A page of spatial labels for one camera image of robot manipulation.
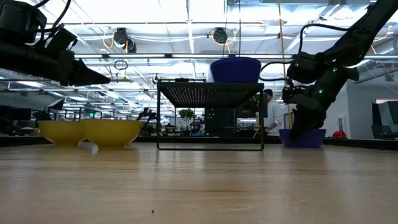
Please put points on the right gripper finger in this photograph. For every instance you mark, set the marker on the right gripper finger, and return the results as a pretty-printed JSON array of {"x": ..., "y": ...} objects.
[{"x": 303, "y": 124}]

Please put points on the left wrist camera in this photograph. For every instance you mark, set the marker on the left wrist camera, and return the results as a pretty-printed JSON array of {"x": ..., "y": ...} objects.
[{"x": 60, "y": 42}]

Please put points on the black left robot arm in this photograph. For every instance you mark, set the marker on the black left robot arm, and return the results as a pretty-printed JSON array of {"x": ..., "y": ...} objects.
[{"x": 18, "y": 18}]

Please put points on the dark background monitor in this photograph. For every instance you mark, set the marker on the dark background monitor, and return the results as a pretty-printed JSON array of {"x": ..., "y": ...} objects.
[{"x": 379, "y": 124}]

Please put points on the yellow bowl with speckled inside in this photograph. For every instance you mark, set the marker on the yellow bowl with speckled inside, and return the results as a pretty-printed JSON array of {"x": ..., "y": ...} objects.
[
  {"x": 112, "y": 133},
  {"x": 60, "y": 133}
]

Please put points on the person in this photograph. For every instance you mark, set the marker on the person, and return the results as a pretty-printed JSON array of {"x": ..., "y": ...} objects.
[{"x": 273, "y": 118}]

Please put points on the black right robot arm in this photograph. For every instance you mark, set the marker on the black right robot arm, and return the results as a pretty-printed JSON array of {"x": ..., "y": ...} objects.
[{"x": 363, "y": 31}]

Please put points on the black perforated metal rack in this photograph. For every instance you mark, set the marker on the black perforated metal rack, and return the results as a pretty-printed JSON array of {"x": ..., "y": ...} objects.
[{"x": 211, "y": 95}]

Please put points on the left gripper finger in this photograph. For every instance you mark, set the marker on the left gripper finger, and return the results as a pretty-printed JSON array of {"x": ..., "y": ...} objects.
[{"x": 87, "y": 76}]

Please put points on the green background plant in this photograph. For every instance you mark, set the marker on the green background plant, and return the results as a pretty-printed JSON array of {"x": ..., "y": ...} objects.
[{"x": 186, "y": 113}]

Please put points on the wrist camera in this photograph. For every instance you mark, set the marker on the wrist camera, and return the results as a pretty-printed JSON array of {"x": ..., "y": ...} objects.
[
  {"x": 303, "y": 68},
  {"x": 60, "y": 42}
]

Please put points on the black aluminium table frame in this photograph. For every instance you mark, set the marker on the black aluminium table frame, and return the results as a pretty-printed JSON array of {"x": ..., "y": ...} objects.
[{"x": 357, "y": 143}]

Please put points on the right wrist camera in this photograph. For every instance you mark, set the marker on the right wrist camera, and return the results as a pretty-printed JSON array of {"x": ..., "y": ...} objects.
[{"x": 303, "y": 68}]

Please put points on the red background object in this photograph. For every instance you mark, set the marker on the red background object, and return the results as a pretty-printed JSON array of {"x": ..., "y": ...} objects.
[{"x": 339, "y": 134}]

